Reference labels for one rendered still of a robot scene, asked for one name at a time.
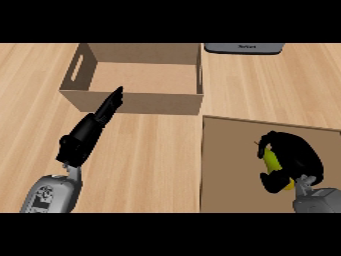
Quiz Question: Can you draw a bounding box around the brown tray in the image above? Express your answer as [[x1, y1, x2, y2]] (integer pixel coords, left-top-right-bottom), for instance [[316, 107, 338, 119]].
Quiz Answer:
[[198, 114, 341, 214]]

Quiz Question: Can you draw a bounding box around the yellow-green pear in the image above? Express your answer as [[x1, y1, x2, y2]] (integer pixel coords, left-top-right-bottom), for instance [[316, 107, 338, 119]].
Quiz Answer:
[[254, 141, 297, 192]]

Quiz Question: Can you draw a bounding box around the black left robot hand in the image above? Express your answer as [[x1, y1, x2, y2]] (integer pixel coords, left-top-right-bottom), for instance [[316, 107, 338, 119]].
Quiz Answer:
[[54, 85, 125, 168]]

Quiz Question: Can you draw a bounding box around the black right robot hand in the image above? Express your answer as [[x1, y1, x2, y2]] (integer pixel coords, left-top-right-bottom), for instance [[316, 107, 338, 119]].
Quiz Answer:
[[254, 130, 325, 194]]

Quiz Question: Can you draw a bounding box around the dark grey appliance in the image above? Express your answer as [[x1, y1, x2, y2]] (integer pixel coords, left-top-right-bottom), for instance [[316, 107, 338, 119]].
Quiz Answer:
[[202, 43, 286, 56]]

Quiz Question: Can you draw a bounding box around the open cardboard box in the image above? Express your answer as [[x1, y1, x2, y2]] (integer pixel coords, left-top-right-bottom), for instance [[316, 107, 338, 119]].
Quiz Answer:
[[57, 43, 205, 116]]

